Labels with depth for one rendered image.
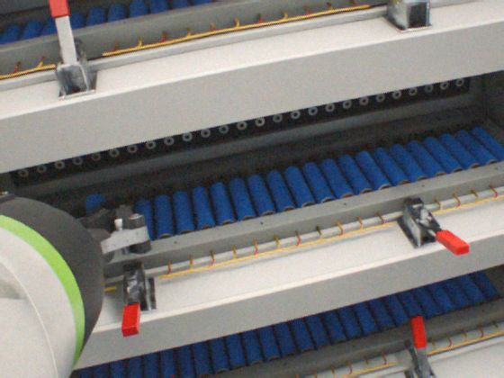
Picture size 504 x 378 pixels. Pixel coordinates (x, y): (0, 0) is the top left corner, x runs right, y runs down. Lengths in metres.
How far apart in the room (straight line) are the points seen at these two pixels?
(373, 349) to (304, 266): 0.18
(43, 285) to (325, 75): 0.28
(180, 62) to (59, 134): 0.11
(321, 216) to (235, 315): 0.12
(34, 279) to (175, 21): 0.31
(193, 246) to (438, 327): 0.31
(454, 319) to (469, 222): 0.16
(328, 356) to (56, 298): 0.45
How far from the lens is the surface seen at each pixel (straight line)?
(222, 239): 0.48
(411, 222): 0.49
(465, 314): 0.66
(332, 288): 0.47
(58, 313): 0.19
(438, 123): 0.63
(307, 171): 0.55
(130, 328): 0.40
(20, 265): 0.18
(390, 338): 0.62
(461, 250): 0.43
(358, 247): 0.49
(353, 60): 0.41
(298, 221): 0.48
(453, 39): 0.44
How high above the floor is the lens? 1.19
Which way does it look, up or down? 22 degrees down
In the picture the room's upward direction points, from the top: 10 degrees counter-clockwise
